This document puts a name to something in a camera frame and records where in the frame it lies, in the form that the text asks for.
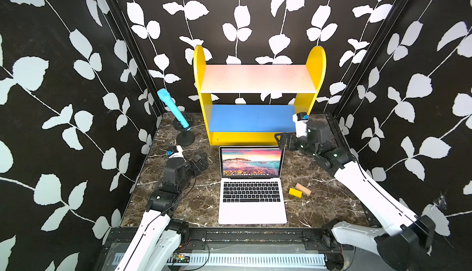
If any silver laptop computer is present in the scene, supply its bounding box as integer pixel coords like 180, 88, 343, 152
218, 146, 287, 225

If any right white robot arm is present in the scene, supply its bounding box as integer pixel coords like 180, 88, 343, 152
274, 113, 436, 271

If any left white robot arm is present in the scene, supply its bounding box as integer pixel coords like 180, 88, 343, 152
115, 152, 208, 271

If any black round microphone stand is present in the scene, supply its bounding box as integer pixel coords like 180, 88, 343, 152
176, 127, 195, 146

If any yellow shelf with blue board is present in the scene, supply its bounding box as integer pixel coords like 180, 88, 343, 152
193, 45, 327, 146

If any yellow rectangular block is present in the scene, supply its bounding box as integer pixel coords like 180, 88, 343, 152
289, 188, 302, 198

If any tan wooden block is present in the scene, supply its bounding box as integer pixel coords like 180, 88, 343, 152
295, 183, 312, 196

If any small circuit board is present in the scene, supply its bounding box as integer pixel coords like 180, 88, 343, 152
167, 254, 191, 266

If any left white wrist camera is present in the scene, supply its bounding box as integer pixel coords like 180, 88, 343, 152
166, 145, 184, 159

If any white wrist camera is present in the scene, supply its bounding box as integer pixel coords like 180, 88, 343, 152
293, 112, 309, 138
166, 145, 184, 159

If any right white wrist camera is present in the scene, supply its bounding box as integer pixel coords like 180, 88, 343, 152
293, 112, 309, 138

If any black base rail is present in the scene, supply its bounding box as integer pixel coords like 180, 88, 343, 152
99, 226, 373, 261

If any white slotted cable duct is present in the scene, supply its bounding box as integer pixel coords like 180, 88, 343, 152
110, 252, 327, 270

